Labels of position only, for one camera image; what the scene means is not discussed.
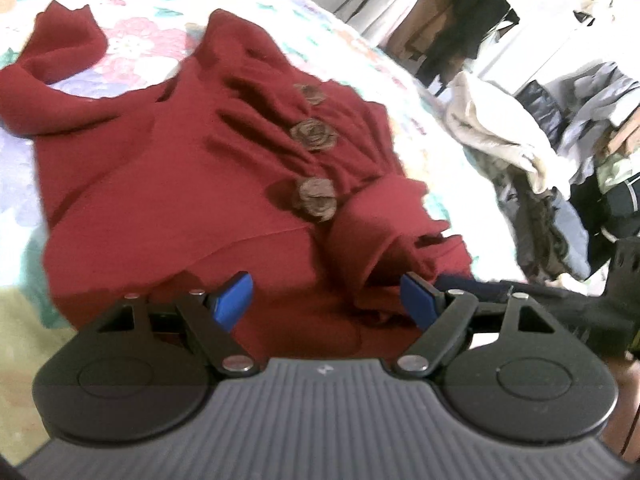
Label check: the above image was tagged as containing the black hanging garment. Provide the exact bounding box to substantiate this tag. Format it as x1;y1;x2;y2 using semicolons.
417;0;521;96

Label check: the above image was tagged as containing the dark clothes pile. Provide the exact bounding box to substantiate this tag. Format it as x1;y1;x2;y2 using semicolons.
480;160;593;283

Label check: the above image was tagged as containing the brown hanging jacket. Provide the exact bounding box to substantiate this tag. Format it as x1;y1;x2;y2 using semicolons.
390;0;453;63

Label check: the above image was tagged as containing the floral quilt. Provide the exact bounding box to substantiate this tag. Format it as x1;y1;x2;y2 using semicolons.
0;0;526;461

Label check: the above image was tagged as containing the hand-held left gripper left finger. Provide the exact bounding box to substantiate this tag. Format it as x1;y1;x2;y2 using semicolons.
95;270;261;378

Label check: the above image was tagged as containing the black shiny bag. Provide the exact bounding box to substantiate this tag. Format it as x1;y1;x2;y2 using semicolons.
515;80;568;148

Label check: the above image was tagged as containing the dark red knit sweater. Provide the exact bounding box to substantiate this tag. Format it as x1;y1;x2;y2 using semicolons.
0;0;476;361

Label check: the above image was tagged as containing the white crumpled cloth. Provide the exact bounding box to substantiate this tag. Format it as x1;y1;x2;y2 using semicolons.
442;70;573;196

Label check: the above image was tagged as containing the grey crumpled cloth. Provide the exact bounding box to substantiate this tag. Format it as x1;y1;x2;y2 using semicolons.
555;60;640;186

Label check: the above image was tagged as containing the beige hanging garment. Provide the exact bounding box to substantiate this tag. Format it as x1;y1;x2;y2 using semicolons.
335;0;436;51

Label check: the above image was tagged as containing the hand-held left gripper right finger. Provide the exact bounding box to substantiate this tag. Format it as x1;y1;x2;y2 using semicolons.
392;272;559;378

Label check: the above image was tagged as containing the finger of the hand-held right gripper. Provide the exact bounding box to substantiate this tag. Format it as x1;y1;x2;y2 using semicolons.
434;274;609;334

